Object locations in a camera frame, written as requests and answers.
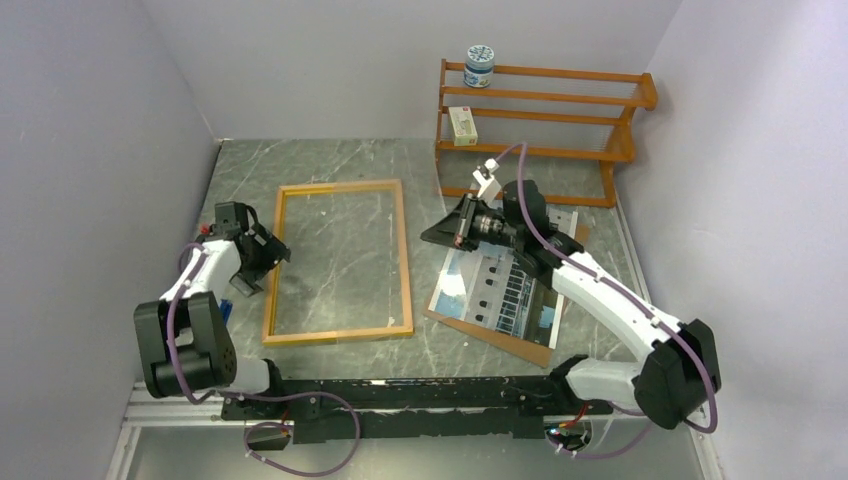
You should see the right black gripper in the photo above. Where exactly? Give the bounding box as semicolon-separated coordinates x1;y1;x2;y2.
420;193;522;253

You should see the yellow wooden photo frame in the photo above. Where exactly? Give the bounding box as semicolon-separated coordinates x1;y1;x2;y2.
261;179;415;347

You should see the building photo print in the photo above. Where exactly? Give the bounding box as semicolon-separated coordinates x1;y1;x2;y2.
429;205;579;350

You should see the brown cardboard backing board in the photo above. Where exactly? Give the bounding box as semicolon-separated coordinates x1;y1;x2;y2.
422;223;591;369

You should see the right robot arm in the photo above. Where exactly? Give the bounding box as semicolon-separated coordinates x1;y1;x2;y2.
420;180;721;433

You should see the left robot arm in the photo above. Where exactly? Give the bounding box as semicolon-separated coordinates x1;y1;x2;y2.
133;201;291;420

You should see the blue stapler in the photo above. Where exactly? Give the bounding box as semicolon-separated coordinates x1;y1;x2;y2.
219;299;233;325

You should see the small white green box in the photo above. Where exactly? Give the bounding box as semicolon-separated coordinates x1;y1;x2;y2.
448;106;479;147

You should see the orange wooden shelf rack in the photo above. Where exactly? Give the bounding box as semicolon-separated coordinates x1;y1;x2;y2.
434;60;659;208

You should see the blue white jar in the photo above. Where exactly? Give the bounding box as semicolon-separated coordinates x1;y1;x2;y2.
463;44;495;88

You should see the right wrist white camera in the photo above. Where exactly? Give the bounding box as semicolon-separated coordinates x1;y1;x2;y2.
473;158;502;204

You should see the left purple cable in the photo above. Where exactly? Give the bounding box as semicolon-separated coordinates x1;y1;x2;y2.
242;392;364;480

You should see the purple cable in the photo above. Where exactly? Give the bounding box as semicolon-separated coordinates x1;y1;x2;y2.
546;404;654;461
242;392;364;480

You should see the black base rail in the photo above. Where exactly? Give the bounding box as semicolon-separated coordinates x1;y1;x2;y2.
221;375;612;444

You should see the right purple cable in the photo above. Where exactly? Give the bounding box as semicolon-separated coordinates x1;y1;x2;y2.
546;404;654;461

